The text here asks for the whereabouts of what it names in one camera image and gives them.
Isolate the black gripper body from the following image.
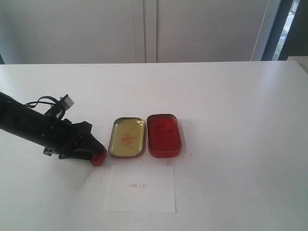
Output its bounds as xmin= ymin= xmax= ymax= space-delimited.
xmin=43 ymin=119 xmax=92 ymax=156

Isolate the red stamp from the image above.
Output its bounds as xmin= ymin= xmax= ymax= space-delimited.
xmin=91 ymin=149 xmax=107 ymax=166

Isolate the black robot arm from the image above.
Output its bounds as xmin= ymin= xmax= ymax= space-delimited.
xmin=0 ymin=93 xmax=107 ymax=166

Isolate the red ink tin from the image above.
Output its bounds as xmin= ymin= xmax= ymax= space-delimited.
xmin=147 ymin=114 xmax=182 ymax=158

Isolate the gold tin lid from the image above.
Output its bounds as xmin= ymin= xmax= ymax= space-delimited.
xmin=108 ymin=117 xmax=145 ymax=158

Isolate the white paper sheet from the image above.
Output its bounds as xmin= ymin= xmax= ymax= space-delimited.
xmin=103 ymin=166 xmax=176 ymax=213

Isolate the white cabinet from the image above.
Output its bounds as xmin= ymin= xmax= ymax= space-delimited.
xmin=0 ymin=0 xmax=280 ymax=64

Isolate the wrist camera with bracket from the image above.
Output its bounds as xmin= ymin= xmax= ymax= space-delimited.
xmin=45 ymin=94 xmax=74 ymax=120

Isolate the black cable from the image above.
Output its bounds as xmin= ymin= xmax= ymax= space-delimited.
xmin=25 ymin=96 xmax=60 ymax=108

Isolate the dark window frame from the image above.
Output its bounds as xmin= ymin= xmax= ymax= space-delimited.
xmin=261 ymin=0 xmax=308 ymax=61

